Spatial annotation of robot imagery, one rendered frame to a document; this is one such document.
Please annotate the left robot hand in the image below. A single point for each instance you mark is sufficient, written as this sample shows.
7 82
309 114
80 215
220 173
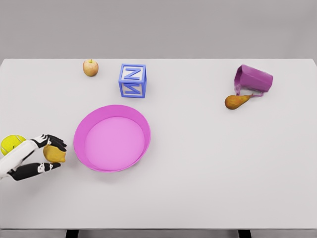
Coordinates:
22 153

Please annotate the yellow-brown lemon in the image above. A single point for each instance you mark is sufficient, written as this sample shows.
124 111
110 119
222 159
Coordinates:
53 154

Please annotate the yellow tennis ball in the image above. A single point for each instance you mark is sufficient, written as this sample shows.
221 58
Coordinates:
9 144

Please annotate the purple mug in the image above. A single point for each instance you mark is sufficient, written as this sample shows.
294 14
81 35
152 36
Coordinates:
255 79

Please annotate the pink round plate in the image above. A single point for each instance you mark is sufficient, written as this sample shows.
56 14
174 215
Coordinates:
112 138

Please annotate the red-yellow apple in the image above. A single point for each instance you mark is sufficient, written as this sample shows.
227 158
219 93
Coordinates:
90 67

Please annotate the brown pear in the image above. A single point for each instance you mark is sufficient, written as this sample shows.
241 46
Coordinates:
235 101

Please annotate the blue letter block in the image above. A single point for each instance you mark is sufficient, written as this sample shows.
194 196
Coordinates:
133 80

